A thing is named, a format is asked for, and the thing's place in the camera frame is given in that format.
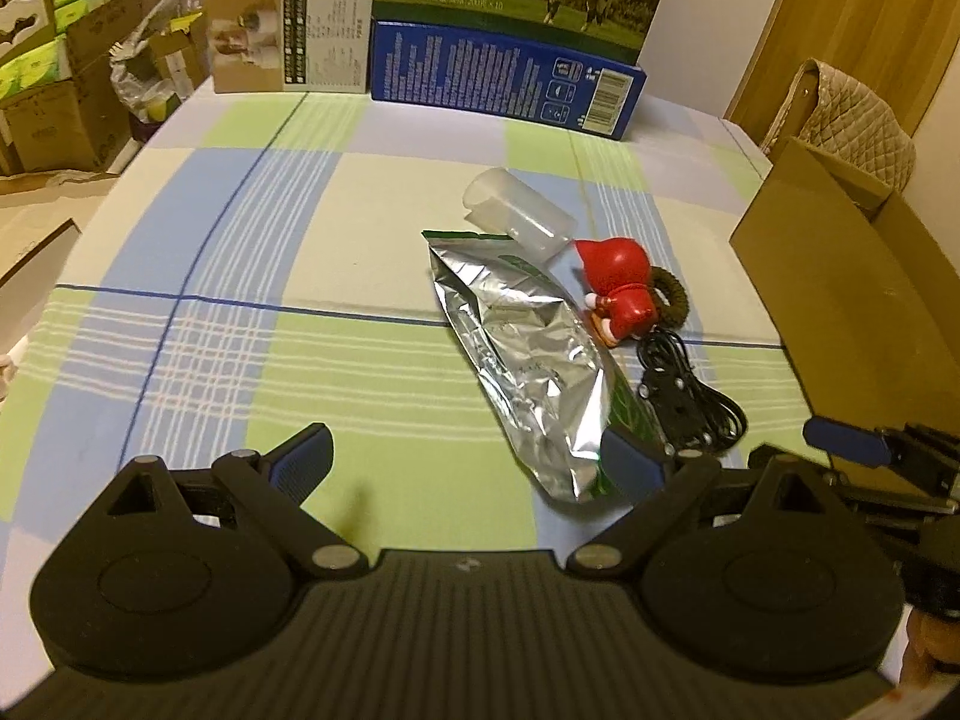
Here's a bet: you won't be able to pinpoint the brown hair scrunchie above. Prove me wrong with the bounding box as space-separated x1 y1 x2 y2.
649 266 690 330

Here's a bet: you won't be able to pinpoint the silver green foil pouch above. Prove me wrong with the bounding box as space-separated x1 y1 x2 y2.
423 231 667 504

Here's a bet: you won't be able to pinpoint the red cat figurine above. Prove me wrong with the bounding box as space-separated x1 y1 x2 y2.
574 238 659 348

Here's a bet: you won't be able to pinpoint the clear plastic cup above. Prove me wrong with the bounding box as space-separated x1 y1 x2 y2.
462 167 576 263

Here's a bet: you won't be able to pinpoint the person's right hand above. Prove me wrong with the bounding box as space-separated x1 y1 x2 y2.
900 610 960 688

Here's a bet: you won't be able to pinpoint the large cardboard box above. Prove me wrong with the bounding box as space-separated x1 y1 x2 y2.
731 140 958 434

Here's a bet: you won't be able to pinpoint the plaid bed sheet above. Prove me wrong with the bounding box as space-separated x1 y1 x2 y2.
0 76 910 706

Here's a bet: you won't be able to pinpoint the quilted beige chair cover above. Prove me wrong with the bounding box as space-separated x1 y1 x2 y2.
760 59 916 192

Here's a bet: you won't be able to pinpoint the flat cardboard on floor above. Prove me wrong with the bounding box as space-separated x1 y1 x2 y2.
0 188 80 355

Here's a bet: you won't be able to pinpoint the crumpled white plastic bag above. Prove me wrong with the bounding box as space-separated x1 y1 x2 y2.
109 0 182 125

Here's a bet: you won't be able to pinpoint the blue flat carton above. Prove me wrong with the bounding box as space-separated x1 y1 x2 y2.
370 21 646 140

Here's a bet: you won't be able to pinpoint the beige white product box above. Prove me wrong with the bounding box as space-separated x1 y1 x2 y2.
203 0 373 94

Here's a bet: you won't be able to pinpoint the stacked cardboard boxes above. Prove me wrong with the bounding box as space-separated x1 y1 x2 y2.
0 0 205 176

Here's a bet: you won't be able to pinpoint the tissue display box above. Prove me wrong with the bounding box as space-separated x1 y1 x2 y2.
2 0 89 99

